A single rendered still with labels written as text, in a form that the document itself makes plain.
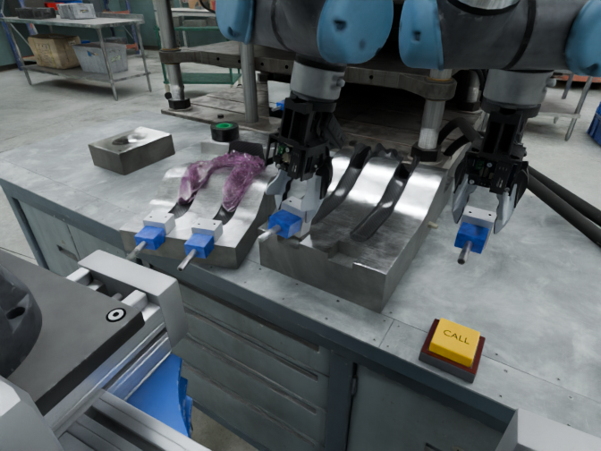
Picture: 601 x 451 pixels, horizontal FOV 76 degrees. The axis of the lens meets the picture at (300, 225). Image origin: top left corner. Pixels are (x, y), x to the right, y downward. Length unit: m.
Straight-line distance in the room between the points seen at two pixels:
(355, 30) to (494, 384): 0.51
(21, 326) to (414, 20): 0.42
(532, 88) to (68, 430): 0.63
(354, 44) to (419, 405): 0.64
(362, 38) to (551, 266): 0.68
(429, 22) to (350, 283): 0.43
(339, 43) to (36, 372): 0.36
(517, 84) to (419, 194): 0.35
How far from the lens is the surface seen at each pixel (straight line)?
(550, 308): 0.82
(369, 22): 0.39
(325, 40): 0.39
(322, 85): 0.57
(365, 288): 0.67
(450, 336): 0.64
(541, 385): 0.69
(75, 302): 0.41
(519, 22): 0.44
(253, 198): 0.87
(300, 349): 0.87
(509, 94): 0.58
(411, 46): 0.42
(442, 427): 0.84
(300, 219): 0.67
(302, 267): 0.72
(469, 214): 0.70
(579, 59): 0.46
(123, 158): 1.25
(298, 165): 0.58
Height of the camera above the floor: 1.29
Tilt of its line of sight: 33 degrees down
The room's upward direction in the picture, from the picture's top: straight up
